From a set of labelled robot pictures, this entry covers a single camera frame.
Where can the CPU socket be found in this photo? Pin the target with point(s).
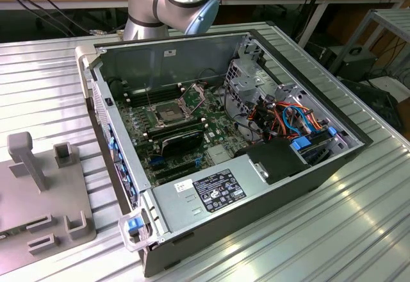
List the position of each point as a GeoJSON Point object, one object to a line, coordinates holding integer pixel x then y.
{"type": "Point", "coordinates": [168, 112]}

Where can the black expansion slot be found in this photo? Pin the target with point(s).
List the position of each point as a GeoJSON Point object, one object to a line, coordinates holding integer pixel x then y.
{"type": "Point", "coordinates": [174, 171]}

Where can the green circuit board part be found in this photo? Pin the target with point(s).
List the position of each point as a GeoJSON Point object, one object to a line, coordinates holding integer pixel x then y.
{"type": "Point", "coordinates": [9, 234]}

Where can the grey parts rack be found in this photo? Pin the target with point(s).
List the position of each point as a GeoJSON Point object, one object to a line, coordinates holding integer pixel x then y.
{"type": "Point", "coordinates": [48, 205]}

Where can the metal frame table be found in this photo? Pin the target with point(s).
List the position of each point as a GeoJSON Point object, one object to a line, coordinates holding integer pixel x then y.
{"type": "Point", "coordinates": [390, 17]}

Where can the clear case latch blue tab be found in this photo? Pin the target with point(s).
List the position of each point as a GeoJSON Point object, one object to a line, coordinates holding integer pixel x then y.
{"type": "Point", "coordinates": [134, 227]}

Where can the metal locking lever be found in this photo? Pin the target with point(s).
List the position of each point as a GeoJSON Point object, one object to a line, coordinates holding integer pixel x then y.
{"type": "Point", "coordinates": [148, 97]}

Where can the grey power supply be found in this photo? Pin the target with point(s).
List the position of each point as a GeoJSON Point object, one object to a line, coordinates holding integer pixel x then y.
{"type": "Point", "coordinates": [182, 208]}

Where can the metal drive cage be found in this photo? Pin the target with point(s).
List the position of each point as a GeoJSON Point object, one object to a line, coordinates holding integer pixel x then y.
{"type": "Point", "coordinates": [246, 85]}

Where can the black plastic shroud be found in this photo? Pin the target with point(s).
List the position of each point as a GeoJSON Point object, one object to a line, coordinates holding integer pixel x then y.
{"type": "Point", "coordinates": [275, 160]}

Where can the dark RAM module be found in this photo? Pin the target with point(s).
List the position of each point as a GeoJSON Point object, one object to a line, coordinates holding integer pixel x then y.
{"type": "Point", "coordinates": [157, 97]}
{"type": "Point", "coordinates": [177, 132]}
{"type": "Point", "coordinates": [153, 90]}
{"type": "Point", "coordinates": [173, 127]}

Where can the green motherboard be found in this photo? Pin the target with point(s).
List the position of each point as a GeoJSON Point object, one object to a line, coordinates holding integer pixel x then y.
{"type": "Point", "coordinates": [218, 125]}

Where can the open black PC case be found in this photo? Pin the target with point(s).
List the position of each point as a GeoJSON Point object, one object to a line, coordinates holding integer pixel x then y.
{"type": "Point", "coordinates": [320, 173]}

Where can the black bag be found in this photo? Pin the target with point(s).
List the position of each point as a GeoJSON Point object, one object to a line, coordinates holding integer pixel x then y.
{"type": "Point", "coordinates": [378, 105]}

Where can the blue disk carrier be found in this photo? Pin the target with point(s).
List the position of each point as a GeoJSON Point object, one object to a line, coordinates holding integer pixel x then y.
{"type": "Point", "coordinates": [302, 143]}

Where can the white case sticker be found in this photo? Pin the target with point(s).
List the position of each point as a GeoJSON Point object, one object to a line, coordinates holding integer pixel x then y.
{"type": "Point", "coordinates": [170, 53]}

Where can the black graphics card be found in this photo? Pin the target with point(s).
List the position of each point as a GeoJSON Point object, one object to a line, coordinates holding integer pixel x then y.
{"type": "Point", "coordinates": [182, 142]}

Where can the silver chipset heat sink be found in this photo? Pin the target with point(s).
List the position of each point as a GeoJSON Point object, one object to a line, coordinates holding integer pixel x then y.
{"type": "Point", "coordinates": [219, 154]}

